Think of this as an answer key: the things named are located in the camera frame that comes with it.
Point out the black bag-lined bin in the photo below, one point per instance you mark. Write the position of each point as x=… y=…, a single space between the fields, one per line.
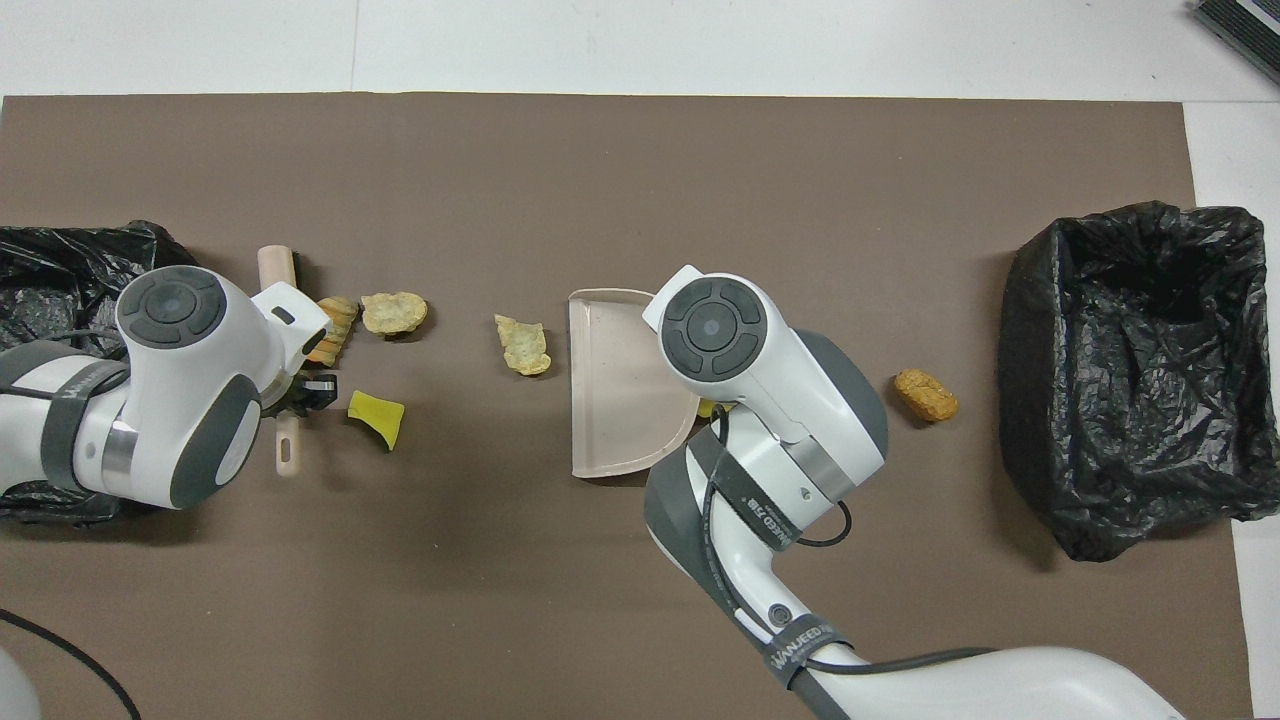
x=50 y=270
x=1080 y=420

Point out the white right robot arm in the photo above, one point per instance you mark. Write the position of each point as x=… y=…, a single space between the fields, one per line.
x=780 y=400

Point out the beige plastic dustpan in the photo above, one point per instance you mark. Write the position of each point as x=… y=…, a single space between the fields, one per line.
x=620 y=400

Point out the brown nugget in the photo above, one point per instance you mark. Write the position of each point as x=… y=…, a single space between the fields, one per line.
x=925 y=396

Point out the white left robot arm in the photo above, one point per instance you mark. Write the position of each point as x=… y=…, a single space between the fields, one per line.
x=190 y=400

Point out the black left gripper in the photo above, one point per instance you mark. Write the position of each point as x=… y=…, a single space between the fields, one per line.
x=318 y=392

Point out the brown table mat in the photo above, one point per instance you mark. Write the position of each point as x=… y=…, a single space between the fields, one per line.
x=640 y=150

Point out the striped orange croissant piece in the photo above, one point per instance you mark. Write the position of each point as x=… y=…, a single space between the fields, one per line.
x=338 y=320

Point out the dark grey ribbed object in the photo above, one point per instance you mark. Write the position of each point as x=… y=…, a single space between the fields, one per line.
x=1250 y=25

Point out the beige hand brush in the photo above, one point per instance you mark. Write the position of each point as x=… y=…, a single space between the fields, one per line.
x=288 y=450

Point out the yellow sponge piece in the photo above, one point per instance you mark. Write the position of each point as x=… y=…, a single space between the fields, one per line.
x=372 y=408
x=712 y=408

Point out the pale bread chunk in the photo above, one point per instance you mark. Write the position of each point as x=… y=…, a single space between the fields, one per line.
x=525 y=348
x=393 y=314

